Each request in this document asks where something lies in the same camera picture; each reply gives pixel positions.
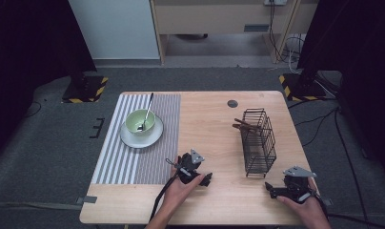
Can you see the metal spoon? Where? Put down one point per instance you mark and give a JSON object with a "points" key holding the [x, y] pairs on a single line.
{"points": [[146, 114]]}

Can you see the brown wooden chopstick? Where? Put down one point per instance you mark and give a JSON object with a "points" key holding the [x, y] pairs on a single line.
{"points": [[241, 128], [244, 123]]}

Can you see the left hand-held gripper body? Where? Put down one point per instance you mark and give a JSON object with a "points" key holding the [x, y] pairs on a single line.
{"points": [[188, 165]]}

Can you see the white cabinet panel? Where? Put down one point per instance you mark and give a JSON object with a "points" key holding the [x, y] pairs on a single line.
{"points": [[114, 28]]}

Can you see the grey round table grommet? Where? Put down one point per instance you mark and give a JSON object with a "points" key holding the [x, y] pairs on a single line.
{"points": [[232, 103]]}

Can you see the white power strip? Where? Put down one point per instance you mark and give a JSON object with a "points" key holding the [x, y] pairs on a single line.
{"points": [[275, 2]]}

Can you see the grey tape strip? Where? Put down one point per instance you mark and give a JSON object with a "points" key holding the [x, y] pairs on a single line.
{"points": [[87, 199], [327, 202]]}

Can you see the light wooden desk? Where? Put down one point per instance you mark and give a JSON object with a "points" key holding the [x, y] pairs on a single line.
{"points": [[212, 16]]}

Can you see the person's left hand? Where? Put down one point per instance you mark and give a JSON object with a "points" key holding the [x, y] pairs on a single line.
{"points": [[178, 192]]}

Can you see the grey striped placemat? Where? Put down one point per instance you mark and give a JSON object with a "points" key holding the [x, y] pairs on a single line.
{"points": [[155, 159]]}

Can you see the person's right hand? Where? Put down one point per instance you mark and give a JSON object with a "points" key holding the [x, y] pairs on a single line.
{"points": [[309, 213]]}

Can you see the black stand base hazard tape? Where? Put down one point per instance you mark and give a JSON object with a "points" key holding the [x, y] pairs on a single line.
{"points": [[85, 90], [300, 89]]}

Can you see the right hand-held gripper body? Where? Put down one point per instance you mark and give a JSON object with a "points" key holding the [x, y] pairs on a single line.
{"points": [[296, 186]]}

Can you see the green bowl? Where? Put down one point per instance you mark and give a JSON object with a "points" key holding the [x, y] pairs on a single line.
{"points": [[133, 122]]}

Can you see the black curtain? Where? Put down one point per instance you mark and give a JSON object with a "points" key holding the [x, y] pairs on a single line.
{"points": [[28, 47], [355, 38]]}

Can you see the white plate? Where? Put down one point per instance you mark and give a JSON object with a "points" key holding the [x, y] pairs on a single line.
{"points": [[139, 142]]}

